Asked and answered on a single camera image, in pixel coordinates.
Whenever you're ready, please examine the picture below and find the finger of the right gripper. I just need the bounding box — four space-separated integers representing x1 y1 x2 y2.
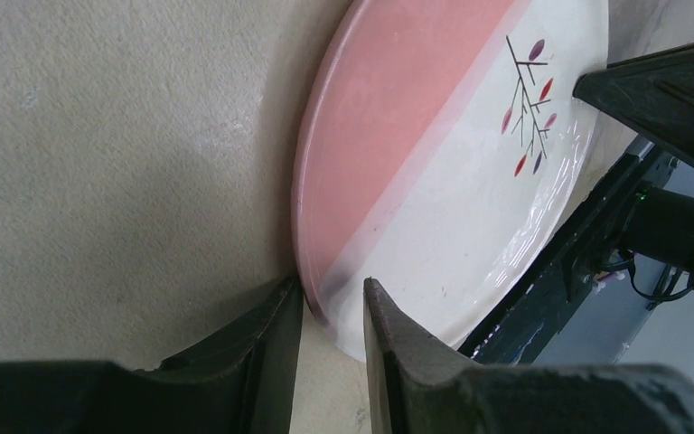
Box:
573 42 694 168

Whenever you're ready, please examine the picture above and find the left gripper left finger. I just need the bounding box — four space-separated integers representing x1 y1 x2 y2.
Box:
0 277 304 433

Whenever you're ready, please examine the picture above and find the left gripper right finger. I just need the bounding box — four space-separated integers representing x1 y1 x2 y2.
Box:
363 278 694 433

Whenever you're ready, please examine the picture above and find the large white bottom plate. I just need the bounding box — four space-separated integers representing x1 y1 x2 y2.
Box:
292 1 609 361

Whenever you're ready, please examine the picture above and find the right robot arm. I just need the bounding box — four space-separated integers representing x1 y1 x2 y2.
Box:
573 42 694 291

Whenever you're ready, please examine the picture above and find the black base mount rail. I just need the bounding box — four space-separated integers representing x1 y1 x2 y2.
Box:
458 149 679 364

